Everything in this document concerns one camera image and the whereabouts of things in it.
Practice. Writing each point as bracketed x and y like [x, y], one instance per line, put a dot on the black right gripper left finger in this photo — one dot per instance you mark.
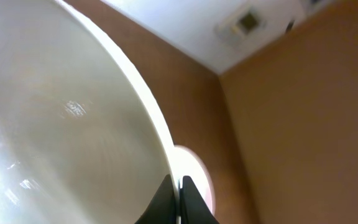
[162, 207]

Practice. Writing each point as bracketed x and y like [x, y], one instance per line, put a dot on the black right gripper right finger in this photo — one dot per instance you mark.
[193, 209]

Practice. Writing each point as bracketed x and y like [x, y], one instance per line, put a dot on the white plate corner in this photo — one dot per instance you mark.
[81, 137]

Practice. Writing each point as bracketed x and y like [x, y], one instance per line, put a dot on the white plate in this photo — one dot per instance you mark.
[188, 163]

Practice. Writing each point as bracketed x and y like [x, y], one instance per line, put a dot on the ceiling vent fixture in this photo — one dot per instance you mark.
[239, 25]

